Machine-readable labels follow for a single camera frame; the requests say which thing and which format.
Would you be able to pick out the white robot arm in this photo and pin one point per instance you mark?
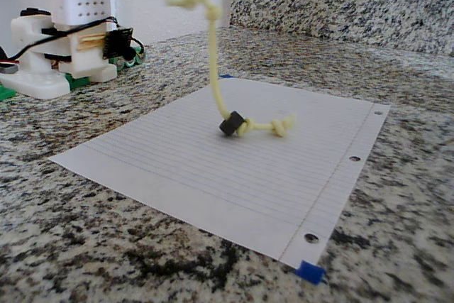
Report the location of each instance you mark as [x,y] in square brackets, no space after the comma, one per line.
[78,8]

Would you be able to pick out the black controller circuit board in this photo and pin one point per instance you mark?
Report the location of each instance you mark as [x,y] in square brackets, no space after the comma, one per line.
[117,42]

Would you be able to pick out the green circuit board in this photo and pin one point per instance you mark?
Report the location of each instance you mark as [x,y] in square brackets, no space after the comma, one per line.
[136,61]

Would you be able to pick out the blue tape piece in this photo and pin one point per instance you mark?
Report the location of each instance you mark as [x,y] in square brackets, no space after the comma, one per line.
[226,77]
[309,271]

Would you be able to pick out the granite backsplash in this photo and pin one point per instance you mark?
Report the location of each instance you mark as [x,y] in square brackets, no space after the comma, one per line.
[337,12]

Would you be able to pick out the green mounting plate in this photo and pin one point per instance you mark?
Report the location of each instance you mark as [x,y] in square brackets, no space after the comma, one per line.
[7,93]

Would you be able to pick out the lined paper sheet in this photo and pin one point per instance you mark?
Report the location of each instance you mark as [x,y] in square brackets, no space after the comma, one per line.
[230,182]

